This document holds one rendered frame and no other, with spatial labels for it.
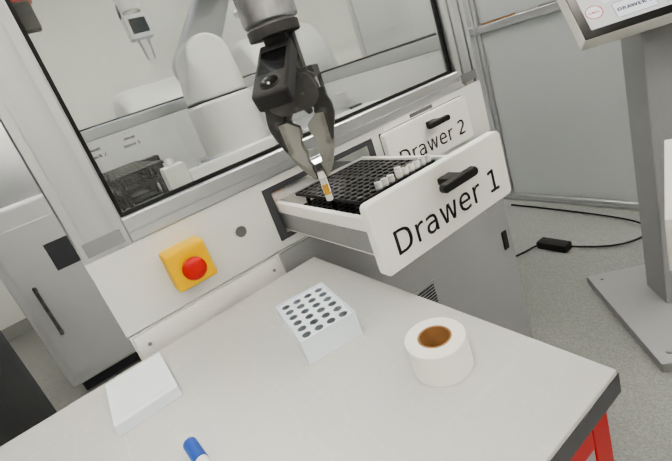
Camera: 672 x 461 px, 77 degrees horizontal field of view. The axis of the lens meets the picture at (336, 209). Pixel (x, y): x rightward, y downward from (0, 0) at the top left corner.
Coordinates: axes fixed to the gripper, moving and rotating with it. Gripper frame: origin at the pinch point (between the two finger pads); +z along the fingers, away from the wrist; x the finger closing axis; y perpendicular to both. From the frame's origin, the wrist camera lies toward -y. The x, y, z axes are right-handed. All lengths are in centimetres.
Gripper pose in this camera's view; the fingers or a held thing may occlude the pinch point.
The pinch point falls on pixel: (319, 170)
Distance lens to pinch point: 60.6
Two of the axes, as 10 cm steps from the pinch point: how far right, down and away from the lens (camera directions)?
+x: -9.5, 2.6, 2.0
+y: 0.9, -3.6, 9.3
